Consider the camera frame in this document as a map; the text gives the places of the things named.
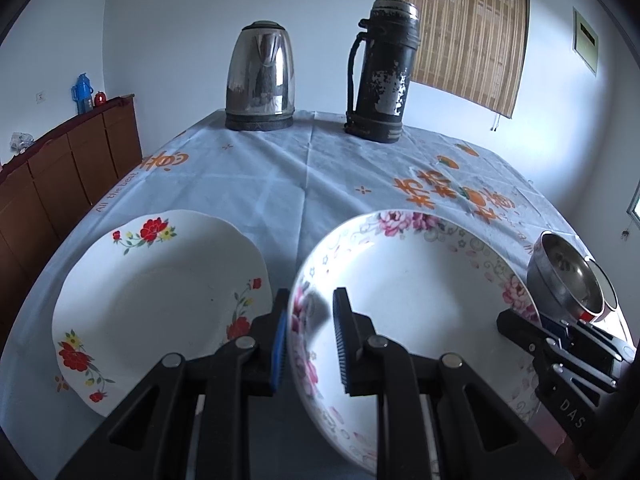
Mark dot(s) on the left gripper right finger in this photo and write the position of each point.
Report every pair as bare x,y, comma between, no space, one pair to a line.
436,418

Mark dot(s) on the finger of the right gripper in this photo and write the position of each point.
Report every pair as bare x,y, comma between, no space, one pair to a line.
547,351
584,339

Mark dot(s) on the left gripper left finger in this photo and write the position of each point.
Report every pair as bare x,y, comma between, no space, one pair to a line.
189,418

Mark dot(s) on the stainless steel bowl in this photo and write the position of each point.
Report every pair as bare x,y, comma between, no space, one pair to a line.
562,284

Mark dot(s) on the pink floral rim plate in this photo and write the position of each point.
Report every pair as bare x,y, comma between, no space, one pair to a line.
425,282

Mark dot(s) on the red flower white plate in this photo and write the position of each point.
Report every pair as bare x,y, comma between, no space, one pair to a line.
176,281

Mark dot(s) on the white enamel bowl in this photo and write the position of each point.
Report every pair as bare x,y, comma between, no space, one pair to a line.
609,302

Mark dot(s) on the right hand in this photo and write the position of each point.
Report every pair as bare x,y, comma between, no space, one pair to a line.
555,439

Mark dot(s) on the light blue printed tablecloth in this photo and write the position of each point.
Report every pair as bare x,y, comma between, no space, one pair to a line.
284,190

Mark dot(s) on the brown wooden sideboard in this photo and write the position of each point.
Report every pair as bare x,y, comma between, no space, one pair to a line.
47,190

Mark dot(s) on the black thermos flask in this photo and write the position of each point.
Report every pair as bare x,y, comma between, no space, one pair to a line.
379,71

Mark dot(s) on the crumpled plastic bag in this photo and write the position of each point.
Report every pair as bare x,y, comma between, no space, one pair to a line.
21,142

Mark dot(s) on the bamboo window blind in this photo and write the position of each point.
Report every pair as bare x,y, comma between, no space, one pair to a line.
473,49

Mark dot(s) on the small red jar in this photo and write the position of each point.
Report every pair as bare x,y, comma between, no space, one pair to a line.
100,98

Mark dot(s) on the stainless steel electric kettle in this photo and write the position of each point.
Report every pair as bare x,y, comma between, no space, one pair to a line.
260,92

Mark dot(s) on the blue thermos jug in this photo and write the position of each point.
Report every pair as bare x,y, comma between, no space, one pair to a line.
82,94

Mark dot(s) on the window with frame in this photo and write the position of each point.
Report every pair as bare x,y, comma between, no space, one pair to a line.
633,209

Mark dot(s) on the wall electrical panel box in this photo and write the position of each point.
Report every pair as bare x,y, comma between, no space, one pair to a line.
585,42

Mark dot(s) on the wall light switch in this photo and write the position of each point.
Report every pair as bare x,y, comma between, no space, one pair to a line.
40,96

